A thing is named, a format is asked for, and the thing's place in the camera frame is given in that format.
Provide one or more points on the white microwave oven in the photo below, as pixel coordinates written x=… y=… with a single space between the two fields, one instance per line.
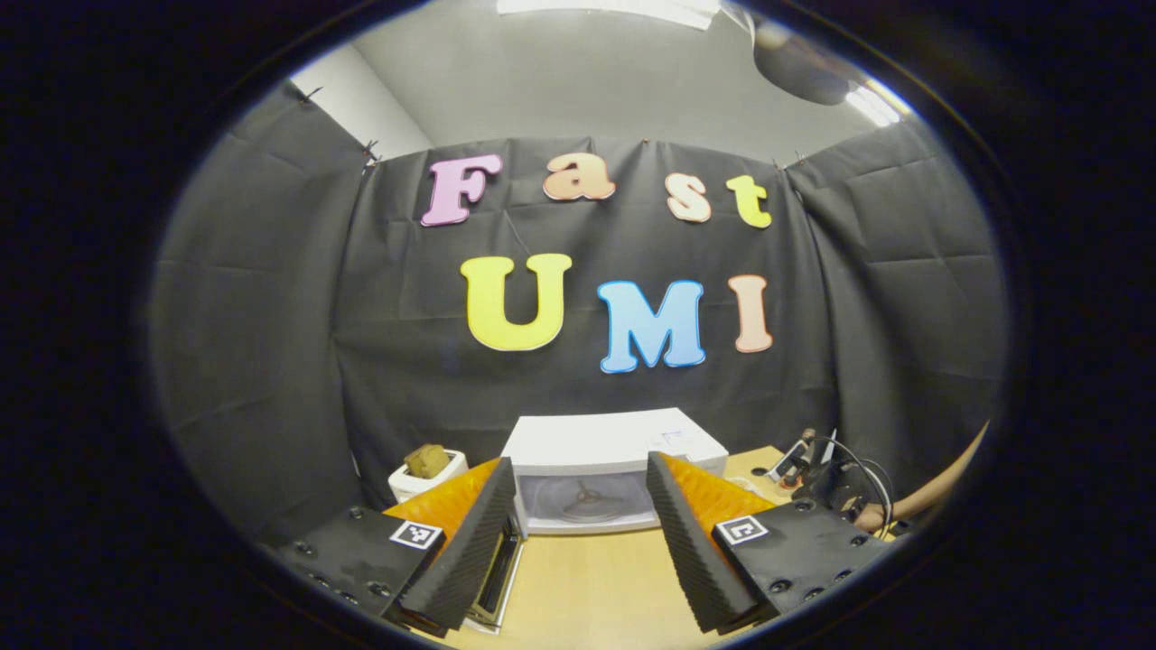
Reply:
x=587 y=442

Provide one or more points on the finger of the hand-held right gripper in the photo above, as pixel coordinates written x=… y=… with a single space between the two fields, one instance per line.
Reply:
x=787 y=460

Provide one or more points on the brown bread slice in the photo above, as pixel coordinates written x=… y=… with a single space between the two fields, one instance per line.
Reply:
x=426 y=460

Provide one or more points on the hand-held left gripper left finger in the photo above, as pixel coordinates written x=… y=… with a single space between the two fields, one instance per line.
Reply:
x=470 y=542

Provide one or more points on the white toaster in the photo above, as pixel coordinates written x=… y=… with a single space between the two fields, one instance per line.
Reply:
x=415 y=487

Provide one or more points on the large ceiling light panel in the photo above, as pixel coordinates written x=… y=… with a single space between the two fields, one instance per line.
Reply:
x=614 y=9

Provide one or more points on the small ceiling light panel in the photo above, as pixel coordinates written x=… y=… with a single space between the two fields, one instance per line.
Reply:
x=878 y=101

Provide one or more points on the glass microwave turntable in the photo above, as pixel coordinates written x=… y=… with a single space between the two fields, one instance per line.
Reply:
x=587 y=501

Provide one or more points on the black backdrop cloth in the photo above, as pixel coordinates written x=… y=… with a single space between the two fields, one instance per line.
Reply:
x=271 y=316

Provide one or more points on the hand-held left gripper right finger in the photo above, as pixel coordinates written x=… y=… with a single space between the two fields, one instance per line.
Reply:
x=691 y=542

